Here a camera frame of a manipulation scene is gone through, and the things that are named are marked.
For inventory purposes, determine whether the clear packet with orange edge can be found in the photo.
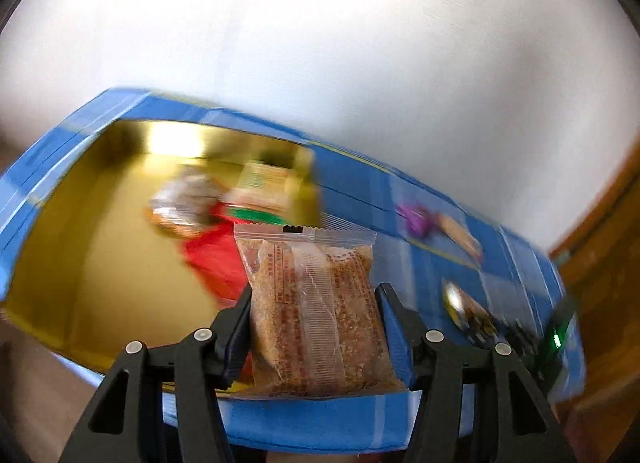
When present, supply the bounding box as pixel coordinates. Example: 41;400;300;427
147;168;236;242

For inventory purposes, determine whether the purple candy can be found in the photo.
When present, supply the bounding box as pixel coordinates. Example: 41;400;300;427
397;204;434;238

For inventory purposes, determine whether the large red snack packet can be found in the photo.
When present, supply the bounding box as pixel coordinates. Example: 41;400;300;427
181;220;253;302

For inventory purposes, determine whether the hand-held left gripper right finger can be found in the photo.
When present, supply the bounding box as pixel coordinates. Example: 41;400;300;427
375;283;576;463

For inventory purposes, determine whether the wooden door frame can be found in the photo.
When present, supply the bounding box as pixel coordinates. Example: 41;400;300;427
549;143;640;449

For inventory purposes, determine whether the clear packet of brown snack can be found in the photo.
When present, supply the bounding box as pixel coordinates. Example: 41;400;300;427
233;223;408;400

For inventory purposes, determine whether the yellow green cracker packet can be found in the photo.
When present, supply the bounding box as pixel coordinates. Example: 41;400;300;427
222;160;302;224

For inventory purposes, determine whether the gold metal tin box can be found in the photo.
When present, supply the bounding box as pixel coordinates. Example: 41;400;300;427
0;118;326;394

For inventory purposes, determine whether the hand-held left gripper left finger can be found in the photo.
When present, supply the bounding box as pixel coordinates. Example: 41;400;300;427
57;288;253;463

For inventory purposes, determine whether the blue checked tablecloth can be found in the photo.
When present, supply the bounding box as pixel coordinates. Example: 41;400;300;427
0;87;589;454

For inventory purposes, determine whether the dark yellow snack packet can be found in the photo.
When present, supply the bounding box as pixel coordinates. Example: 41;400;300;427
441;279;501;345

